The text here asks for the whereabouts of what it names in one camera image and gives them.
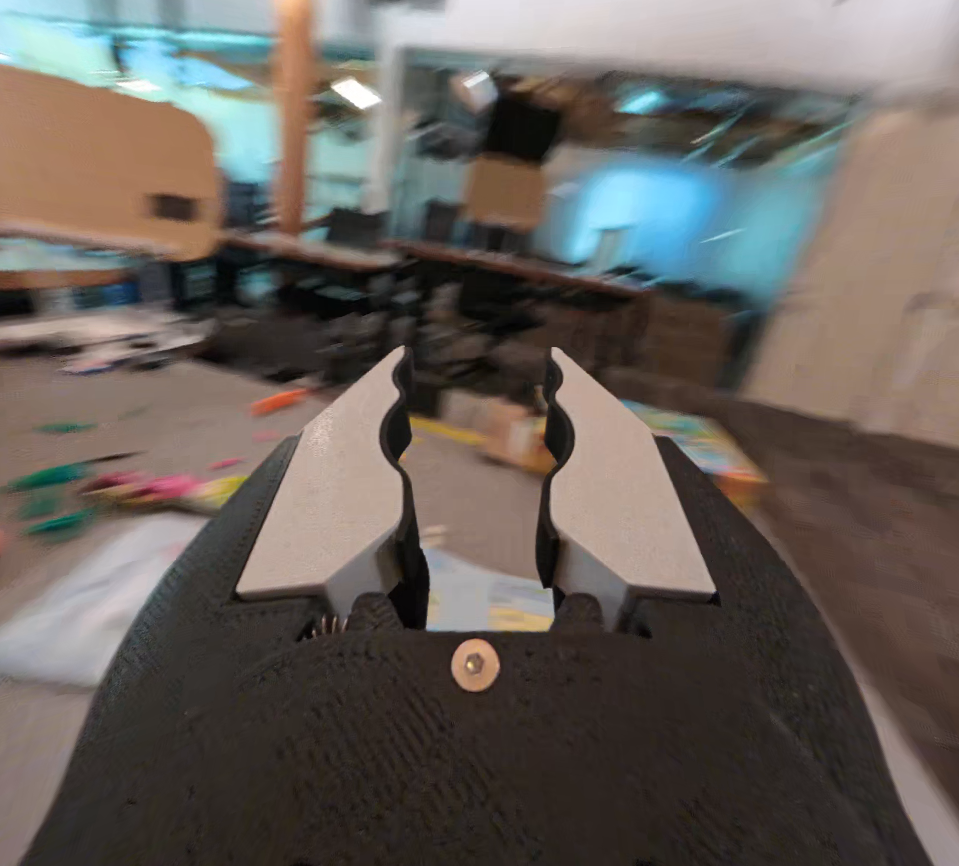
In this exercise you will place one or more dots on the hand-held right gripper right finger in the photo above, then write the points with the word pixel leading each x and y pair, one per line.
pixel 621 507

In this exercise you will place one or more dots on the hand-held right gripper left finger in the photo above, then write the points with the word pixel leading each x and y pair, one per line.
pixel 330 507

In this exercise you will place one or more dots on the colourful lego set box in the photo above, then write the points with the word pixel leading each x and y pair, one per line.
pixel 697 443

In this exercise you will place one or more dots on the orange lego piece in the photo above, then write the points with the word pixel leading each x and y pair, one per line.
pixel 279 402

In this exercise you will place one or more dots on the pink lego assembly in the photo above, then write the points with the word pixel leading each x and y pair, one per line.
pixel 147 488

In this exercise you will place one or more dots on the green lego piece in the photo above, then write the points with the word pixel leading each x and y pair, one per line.
pixel 62 523
pixel 47 478
pixel 66 427

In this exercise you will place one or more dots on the open cardboard box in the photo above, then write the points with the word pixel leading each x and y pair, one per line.
pixel 502 428

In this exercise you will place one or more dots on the white plastic bag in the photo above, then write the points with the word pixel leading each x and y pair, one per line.
pixel 98 596

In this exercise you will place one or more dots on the long wooden desk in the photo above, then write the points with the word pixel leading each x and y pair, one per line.
pixel 450 259

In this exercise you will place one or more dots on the brown cardboard box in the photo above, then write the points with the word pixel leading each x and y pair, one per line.
pixel 505 196

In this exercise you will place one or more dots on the black monitor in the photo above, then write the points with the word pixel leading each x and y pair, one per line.
pixel 523 128

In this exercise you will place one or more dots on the large cardboard panel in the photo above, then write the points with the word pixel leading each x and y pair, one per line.
pixel 90 162

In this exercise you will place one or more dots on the wooden post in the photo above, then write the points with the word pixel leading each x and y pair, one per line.
pixel 294 71

